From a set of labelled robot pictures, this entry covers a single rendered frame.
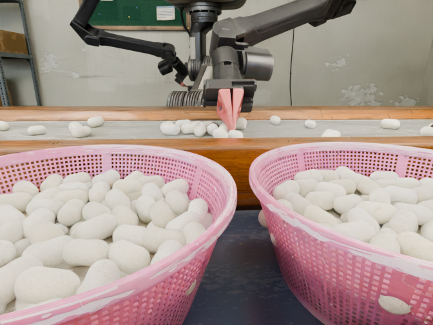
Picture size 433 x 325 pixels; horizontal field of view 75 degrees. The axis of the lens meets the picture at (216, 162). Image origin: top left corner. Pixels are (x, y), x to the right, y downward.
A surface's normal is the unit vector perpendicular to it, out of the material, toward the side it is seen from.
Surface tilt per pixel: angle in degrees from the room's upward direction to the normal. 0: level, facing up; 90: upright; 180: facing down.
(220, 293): 0
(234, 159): 90
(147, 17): 90
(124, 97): 90
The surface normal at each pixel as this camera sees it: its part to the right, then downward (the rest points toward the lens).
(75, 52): -0.02, 0.29
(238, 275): 0.00, -0.95
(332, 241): -0.76, 0.19
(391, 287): -0.52, 0.53
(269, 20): 0.18, -0.46
